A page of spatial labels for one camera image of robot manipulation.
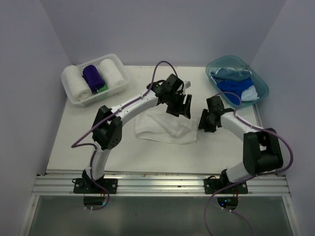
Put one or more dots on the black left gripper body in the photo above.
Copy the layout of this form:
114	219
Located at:
174	94

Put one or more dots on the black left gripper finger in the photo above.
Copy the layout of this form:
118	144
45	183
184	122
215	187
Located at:
175	107
187	106

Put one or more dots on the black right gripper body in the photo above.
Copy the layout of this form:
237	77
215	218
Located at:
212	125

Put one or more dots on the purple towel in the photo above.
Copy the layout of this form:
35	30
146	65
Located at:
93	78

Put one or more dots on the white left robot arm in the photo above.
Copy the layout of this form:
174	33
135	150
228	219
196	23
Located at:
109	122

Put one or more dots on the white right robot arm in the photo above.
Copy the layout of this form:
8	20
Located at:
261	149

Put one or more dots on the denim blue cloth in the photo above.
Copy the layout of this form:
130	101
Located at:
224	74

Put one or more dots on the teal plastic bin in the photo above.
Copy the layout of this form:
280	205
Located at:
235	62

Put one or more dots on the light blue towel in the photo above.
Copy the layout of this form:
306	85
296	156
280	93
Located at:
249	95

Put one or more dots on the green rolled towel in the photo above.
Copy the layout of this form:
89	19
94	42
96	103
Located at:
102	89

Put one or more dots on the white plastic basket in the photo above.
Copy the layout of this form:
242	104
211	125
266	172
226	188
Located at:
96	97

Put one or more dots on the large white rolled towel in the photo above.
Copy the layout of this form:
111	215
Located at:
75	85

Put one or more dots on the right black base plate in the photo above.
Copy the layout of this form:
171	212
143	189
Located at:
213	184

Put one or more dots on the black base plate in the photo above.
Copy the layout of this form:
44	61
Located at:
81	187
213	184

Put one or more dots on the aluminium rail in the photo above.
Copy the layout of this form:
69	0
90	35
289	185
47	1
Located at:
159	184

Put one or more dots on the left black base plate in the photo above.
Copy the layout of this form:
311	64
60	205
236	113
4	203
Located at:
81	187

